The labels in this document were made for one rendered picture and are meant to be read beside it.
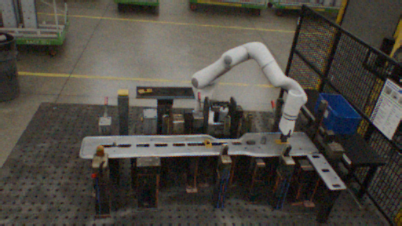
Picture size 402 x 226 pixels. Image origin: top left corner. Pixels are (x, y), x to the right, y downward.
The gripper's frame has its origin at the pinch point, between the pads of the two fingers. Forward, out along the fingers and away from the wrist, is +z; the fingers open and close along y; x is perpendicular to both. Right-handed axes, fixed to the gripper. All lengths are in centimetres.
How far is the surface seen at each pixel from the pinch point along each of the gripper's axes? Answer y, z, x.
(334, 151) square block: 16.7, -2.3, 24.0
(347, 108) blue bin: -19, -9, 51
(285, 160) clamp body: 21.9, -0.9, -7.9
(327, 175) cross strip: 30.4, 3.4, 14.6
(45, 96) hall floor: -233, 102, -196
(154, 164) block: 20, 0, -79
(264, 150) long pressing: 7.2, 3.3, -14.3
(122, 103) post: -30, -7, -96
